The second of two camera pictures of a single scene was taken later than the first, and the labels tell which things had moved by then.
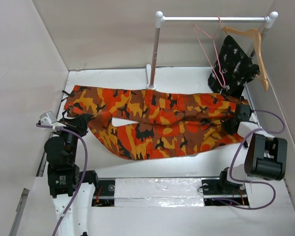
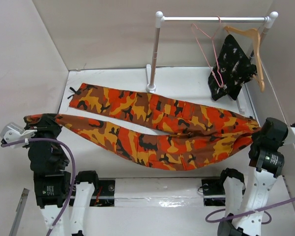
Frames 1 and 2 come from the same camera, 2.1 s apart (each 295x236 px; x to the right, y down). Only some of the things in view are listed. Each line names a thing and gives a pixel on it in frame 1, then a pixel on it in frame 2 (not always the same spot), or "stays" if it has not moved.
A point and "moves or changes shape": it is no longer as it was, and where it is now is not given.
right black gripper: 225,125 to 255,134
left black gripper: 78,124 to 46,122
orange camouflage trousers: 141,123 moves or changes shape
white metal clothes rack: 159,18 stays
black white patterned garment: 233,70 stays
